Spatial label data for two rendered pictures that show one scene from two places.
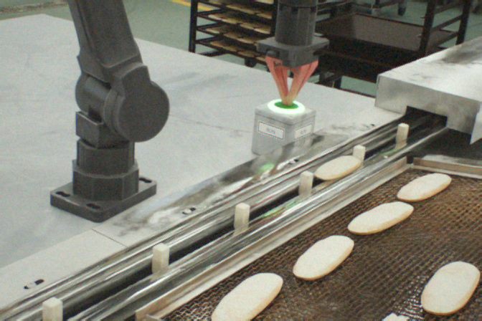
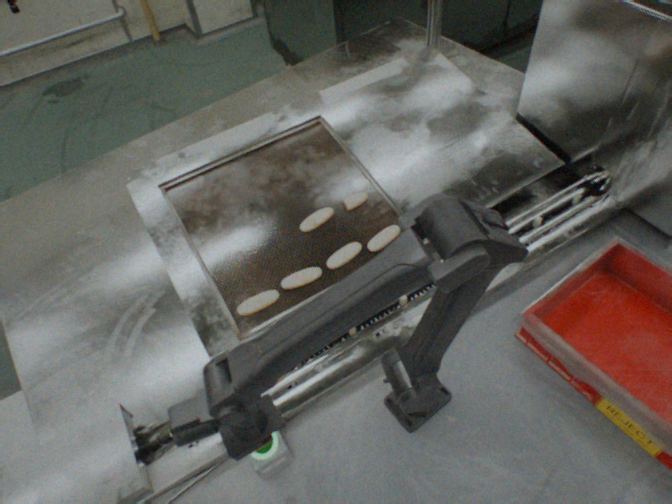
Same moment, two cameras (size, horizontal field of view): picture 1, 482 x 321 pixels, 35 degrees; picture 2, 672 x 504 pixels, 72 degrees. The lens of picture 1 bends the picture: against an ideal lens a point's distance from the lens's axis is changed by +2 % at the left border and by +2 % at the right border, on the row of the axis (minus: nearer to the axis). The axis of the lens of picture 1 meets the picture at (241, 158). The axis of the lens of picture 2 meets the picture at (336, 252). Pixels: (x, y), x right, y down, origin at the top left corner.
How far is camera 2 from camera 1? 139 cm
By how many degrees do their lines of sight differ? 102
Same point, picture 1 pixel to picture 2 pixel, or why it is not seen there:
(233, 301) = (391, 232)
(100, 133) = not seen: hidden behind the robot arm
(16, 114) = not seen: outside the picture
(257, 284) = (379, 239)
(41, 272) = not seen: hidden behind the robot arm
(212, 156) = (327, 456)
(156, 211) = (397, 334)
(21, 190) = (469, 418)
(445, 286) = (322, 213)
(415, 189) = (269, 294)
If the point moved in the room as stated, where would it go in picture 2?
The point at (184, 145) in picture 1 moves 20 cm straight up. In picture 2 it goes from (342, 485) to (331, 454)
